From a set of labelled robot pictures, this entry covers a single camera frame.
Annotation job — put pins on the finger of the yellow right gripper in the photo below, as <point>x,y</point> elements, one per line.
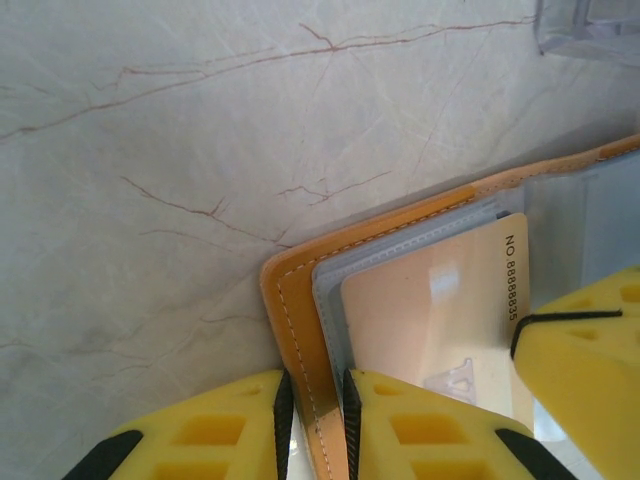
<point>605,297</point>
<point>590,390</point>

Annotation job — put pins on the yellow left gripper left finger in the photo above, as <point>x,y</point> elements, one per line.
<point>200,440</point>

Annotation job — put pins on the orange leather card holder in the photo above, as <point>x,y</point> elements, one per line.
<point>295,280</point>

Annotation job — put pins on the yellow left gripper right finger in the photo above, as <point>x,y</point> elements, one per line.
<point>425,450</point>

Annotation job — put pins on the gold plastic card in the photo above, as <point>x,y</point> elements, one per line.
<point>425,300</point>

